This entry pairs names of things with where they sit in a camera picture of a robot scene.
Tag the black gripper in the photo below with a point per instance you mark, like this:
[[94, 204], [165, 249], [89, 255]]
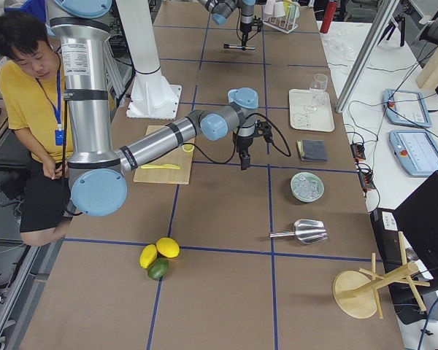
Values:
[[242, 144], [244, 28]]

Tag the steel muddler black tip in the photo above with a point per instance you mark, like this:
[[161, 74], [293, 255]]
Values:
[[238, 47]]

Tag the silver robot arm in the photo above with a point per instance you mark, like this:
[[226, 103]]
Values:
[[96, 169], [221, 10]]

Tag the pink cup on rack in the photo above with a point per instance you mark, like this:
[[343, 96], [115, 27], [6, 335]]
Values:
[[269, 8]]

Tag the cream cup on rack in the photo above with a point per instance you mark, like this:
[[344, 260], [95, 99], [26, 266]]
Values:
[[279, 9]]

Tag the light blue plastic cup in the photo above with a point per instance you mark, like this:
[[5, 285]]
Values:
[[233, 96]]

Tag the yellow lemon upper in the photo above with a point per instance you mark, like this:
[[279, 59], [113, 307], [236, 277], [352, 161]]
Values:
[[168, 247]]

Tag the yellow lemon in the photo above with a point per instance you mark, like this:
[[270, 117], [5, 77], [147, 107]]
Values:
[[148, 255], [168, 247]]

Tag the yellow lemon left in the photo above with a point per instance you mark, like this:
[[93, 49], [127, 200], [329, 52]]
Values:
[[148, 255]]

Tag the wooden cup tree stand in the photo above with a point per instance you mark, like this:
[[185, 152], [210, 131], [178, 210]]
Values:
[[356, 292]]

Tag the grey folded cloth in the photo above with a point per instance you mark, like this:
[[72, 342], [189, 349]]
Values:
[[312, 150]]

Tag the green bowl of ice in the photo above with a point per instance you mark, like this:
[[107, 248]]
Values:
[[306, 187]]

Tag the yellow plastic knife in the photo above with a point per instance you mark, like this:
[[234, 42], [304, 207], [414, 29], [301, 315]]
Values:
[[160, 166]]

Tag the cream bear tray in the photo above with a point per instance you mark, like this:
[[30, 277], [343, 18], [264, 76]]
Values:
[[310, 113]]

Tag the clear wine glass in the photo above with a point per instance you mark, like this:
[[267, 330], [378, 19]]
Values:
[[318, 87]]

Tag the red bottle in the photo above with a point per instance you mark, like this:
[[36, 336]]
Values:
[[328, 16]]

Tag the steel ice scoop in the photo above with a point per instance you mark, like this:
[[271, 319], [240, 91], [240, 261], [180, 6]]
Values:
[[306, 231]]

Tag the green lime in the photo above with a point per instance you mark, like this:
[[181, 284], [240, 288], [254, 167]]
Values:
[[158, 268]]

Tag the blue teach pendant far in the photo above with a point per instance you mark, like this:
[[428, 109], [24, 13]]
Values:
[[406, 107]]

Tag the blue teach pendant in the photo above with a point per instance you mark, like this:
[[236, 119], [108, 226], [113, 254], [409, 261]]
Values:
[[406, 107], [416, 152]]

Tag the blue teach pendant near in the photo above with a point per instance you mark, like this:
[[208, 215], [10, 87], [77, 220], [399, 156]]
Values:
[[416, 152]]

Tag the black laptop monitor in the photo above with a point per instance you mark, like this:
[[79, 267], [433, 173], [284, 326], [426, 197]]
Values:
[[417, 218]]

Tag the person in yellow shirt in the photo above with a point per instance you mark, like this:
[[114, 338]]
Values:
[[32, 82]]

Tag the white wire cup rack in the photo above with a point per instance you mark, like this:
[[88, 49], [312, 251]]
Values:
[[288, 23]]

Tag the aluminium frame post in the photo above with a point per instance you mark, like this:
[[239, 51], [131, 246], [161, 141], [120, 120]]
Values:
[[381, 20]]

